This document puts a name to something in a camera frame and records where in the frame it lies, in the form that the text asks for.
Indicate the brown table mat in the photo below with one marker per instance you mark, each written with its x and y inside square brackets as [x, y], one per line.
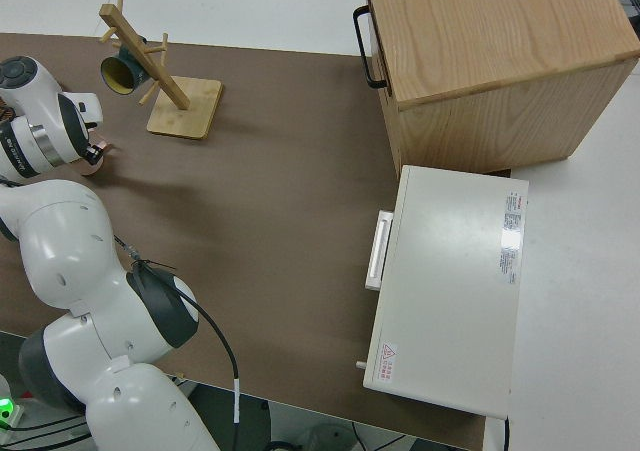
[280, 211]

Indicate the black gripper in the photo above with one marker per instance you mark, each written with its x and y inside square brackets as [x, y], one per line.
[93, 154]

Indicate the pink mug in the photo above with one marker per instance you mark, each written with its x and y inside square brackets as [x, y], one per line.
[92, 170]

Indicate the wooden mug rack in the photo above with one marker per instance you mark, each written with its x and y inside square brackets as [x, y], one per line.
[185, 111]

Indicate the dark teal mug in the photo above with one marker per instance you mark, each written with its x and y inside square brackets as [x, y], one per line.
[117, 73]

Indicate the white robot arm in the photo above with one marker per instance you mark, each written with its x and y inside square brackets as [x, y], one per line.
[75, 231]

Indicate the wooden cabinet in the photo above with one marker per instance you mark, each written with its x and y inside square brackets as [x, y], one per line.
[500, 61]

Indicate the white toaster oven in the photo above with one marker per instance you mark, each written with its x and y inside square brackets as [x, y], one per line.
[450, 291]

